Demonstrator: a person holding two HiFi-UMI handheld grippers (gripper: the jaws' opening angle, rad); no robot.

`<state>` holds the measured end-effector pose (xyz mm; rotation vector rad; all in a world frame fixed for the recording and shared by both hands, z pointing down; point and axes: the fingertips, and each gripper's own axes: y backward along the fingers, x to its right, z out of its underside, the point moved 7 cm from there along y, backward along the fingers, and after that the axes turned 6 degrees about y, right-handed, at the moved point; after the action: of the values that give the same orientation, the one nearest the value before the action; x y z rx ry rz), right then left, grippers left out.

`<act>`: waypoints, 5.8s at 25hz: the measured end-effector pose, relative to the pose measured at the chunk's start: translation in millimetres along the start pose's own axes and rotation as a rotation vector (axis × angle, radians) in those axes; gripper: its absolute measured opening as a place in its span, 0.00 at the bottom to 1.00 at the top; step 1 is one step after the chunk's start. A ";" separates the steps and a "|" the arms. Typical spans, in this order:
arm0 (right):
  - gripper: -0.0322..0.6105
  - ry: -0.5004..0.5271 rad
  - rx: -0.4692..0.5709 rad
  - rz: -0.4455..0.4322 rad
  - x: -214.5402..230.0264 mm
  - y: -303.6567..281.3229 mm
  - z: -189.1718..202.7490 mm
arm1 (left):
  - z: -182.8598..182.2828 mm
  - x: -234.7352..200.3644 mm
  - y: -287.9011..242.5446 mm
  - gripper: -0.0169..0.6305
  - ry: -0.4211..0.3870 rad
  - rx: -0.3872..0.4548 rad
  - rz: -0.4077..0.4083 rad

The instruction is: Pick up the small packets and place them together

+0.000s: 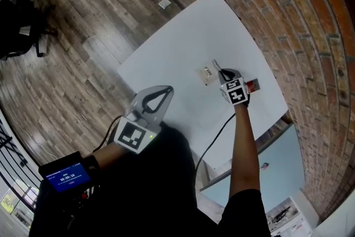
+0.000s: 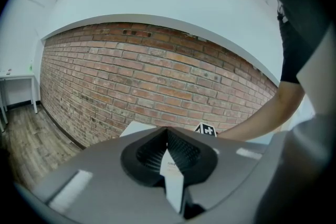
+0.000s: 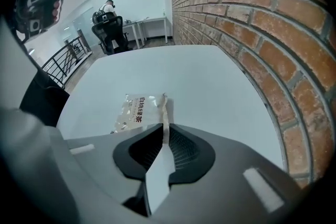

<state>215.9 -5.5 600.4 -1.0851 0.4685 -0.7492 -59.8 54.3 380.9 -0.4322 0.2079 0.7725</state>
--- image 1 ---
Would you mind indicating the white sachet packet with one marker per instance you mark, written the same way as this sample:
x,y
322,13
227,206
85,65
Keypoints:
x,y
206,75

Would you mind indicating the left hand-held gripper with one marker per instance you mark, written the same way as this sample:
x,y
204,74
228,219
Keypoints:
x,y
133,136

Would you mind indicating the black wrist screen device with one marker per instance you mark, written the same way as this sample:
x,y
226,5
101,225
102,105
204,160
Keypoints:
x,y
66,173

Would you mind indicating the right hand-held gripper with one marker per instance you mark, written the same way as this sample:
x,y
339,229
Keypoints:
x,y
235,93

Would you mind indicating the black metal railing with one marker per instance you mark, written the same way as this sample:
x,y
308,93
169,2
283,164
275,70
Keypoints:
x,y
14,158

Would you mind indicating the white square floor plate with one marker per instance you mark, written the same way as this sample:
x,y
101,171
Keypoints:
x,y
164,3

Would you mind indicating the black office chair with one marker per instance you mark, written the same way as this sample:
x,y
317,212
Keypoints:
x,y
19,33

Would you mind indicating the person's black clothing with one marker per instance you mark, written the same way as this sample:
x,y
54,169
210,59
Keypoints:
x,y
144,197

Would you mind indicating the person's right forearm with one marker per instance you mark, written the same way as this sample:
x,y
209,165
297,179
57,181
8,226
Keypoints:
x,y
245,152

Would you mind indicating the small red square packet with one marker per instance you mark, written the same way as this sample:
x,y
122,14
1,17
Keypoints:
x,y
254,84

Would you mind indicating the person's left forearm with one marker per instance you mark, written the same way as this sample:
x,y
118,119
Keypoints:
x,y
113,154

